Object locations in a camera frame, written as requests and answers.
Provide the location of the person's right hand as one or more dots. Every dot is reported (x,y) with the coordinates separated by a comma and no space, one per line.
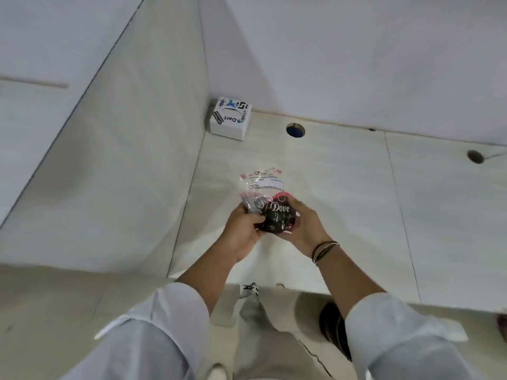
(309,229)

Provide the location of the person's left hand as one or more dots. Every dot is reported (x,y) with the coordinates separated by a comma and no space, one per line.
(237,233)

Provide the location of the person's right thumb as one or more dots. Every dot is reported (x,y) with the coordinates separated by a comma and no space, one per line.
(298,220)

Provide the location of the person's left thumb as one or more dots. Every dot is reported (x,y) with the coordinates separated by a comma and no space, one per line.
(254,220)

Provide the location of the dark chocolate packet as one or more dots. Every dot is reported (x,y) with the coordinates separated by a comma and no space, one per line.
(279,215)

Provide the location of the clear plastic bag red print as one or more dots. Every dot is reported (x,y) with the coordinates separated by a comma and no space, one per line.
(259,184)

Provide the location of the person's right forearm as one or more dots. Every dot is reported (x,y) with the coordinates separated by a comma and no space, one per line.
(348,280)

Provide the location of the person's left forearm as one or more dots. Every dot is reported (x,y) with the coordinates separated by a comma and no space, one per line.
(210,269)

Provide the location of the black wrist bands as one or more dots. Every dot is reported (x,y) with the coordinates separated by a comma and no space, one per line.
(324,250)

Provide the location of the white shoe black stripes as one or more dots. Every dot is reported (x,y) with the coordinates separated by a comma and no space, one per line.
(250,290)

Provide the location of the white printed cardboard box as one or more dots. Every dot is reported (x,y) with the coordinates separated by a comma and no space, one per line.
(229,118)

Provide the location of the black round stool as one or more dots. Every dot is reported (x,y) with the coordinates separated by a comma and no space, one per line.
(334,332)

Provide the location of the beige trousers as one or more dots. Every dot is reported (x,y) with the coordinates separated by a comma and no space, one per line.
(273,344)

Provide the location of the white desk partition panel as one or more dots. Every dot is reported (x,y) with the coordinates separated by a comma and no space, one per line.
(119,162)

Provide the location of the white shirt sleeve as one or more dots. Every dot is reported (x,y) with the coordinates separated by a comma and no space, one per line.
(408,340)
(154,336)

